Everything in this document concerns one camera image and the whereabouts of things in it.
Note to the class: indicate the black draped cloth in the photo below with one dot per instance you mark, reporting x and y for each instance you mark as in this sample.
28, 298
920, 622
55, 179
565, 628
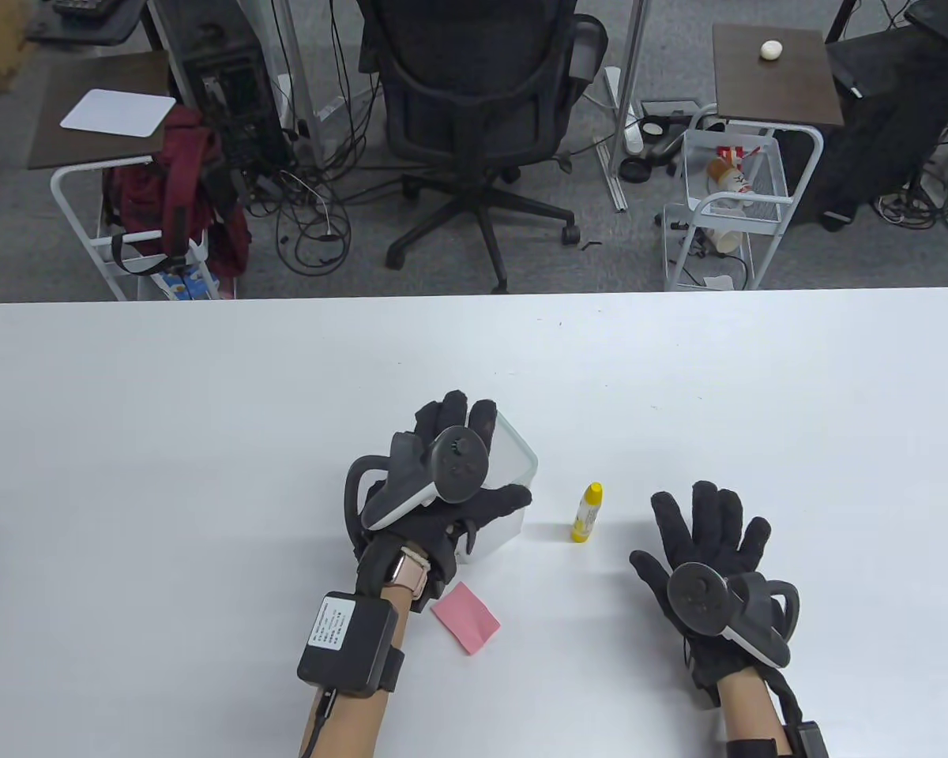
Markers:
893, 103

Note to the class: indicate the clear plastic container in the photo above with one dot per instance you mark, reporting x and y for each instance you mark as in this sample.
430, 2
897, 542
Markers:
513, 466

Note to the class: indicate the white power strip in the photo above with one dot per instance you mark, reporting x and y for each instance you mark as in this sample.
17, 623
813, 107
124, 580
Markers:
630, 126

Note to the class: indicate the orange bottle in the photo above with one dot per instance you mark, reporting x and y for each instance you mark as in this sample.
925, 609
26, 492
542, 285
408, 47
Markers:
728, 178

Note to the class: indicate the blue printed box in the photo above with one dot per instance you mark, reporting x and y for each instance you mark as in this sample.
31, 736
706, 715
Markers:
182, 284

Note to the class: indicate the black round lid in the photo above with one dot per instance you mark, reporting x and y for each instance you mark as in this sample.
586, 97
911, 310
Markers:
634, 170

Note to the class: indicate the pink paper card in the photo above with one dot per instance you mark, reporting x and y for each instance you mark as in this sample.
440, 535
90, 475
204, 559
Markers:
466, 617

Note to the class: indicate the pink smartwatch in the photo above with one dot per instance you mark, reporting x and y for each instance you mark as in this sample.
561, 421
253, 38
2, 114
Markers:
409, 572

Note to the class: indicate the yellow liquid glue bottle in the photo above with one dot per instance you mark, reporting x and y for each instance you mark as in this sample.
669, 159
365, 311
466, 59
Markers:
586, 513

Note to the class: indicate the black desk tray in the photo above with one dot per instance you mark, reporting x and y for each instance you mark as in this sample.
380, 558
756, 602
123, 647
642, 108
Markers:
87, 30

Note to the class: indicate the paper cup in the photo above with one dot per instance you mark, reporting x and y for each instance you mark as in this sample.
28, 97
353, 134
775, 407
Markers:
723, 239

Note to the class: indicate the person's left hand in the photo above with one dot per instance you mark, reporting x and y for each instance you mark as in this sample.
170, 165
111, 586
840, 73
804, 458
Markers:
450, 414

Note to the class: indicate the red white packet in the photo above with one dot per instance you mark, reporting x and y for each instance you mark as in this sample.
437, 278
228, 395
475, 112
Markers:
731, 151

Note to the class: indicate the black keyboard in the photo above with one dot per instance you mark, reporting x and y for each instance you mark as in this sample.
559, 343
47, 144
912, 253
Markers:
87, 6

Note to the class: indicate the white cart with brown top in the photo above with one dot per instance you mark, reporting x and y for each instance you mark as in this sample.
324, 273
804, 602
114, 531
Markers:
87, 87

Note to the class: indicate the aluminium frame post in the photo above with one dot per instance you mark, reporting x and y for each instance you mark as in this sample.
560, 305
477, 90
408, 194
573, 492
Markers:
638, 47

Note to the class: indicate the black mesh office chair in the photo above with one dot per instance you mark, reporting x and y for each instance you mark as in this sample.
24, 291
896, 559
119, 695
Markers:
474, 79

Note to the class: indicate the black box with white label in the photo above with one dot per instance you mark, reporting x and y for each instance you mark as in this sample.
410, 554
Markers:
347, 643

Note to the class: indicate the small white round object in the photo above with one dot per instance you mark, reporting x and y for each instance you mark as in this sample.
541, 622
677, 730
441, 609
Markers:
771, 50

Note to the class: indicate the person's left forearm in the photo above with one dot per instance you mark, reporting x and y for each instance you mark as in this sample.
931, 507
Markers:
355, 722

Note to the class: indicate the person's right hand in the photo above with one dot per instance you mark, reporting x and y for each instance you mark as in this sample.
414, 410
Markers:
711, 529

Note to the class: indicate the red backpack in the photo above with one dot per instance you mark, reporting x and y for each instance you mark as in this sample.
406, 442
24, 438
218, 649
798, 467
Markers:
182, 181

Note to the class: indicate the black computer tower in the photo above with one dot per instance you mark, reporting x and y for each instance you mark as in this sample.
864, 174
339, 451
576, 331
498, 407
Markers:
229, 87

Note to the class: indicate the white flat pad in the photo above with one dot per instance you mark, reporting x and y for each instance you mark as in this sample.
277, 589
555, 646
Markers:
118, 112

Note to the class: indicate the dark grey tracking controller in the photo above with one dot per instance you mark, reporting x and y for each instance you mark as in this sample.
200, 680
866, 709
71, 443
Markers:
699, 596
458, 466

